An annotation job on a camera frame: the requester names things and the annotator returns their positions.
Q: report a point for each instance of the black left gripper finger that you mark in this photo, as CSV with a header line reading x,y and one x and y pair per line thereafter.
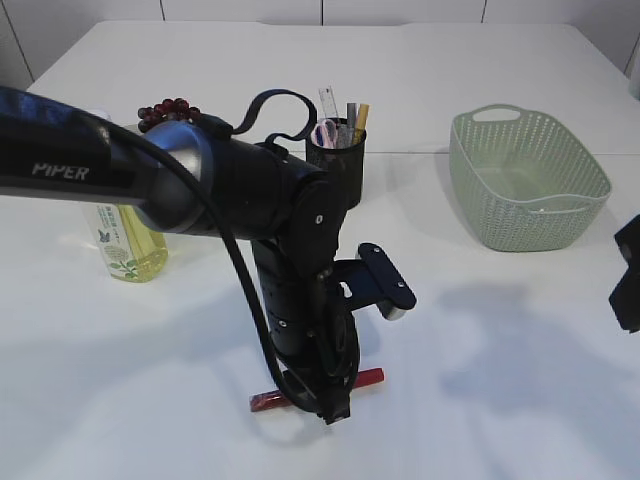
x,y
305,387
334,400

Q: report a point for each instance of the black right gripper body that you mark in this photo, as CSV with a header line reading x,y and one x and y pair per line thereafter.
x,y
627,240

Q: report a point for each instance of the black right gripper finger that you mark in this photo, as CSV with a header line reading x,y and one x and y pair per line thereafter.
x,y
624,300

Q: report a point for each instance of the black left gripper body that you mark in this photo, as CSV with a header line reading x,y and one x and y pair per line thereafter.
x,y
310,296

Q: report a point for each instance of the pink purple safety scissors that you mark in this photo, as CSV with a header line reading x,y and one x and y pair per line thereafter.
x,y
325,134

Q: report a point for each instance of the gold glitter marker pen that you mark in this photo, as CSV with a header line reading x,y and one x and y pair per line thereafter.
x,y
361,121

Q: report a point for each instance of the silver glitter marker pen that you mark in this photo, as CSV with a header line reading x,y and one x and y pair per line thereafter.
x,y
347,131

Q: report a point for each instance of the yellow tea drink bottle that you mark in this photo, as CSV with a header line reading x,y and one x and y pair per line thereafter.
x,y
130,251

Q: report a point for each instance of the clear plastic ruler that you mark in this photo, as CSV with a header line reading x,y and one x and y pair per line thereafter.
x,y
328,102

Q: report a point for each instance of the purple artificial grape bunch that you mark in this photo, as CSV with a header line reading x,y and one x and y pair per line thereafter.
x,y
178,109

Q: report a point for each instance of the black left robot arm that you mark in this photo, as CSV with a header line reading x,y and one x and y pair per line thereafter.
x,y
278,216

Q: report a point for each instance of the green plastic woven basket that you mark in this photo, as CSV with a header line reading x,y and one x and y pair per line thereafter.
x,y
526,184

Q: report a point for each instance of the black mesh pen holder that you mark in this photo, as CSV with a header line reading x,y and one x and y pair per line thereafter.
x,y
345,165

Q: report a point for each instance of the green ruffled glass plate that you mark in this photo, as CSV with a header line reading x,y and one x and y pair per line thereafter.
x,y
133,128

